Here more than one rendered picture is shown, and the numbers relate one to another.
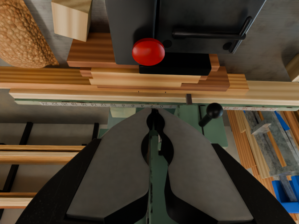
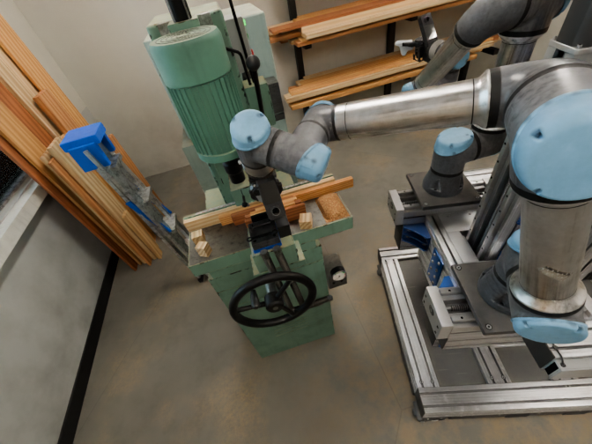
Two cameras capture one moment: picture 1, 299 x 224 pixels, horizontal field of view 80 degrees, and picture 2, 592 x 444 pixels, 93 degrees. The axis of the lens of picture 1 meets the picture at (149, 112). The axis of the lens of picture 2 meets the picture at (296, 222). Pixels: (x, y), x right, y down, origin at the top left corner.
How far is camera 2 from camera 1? 72 cm
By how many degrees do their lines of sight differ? 17
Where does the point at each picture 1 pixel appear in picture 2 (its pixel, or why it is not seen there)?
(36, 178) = (361, 40)
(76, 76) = (305, 196)
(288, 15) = (225, 249)
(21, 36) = (324, 207)
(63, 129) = not seen: hidden behind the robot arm
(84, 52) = (299, 209)
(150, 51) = not seen: hidden behind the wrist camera
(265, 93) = (206, 219)
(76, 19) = (302, 219)
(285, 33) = (219, 245)
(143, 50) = not seen: hidden behind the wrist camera
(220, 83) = (236, 216)
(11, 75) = (334, 187)
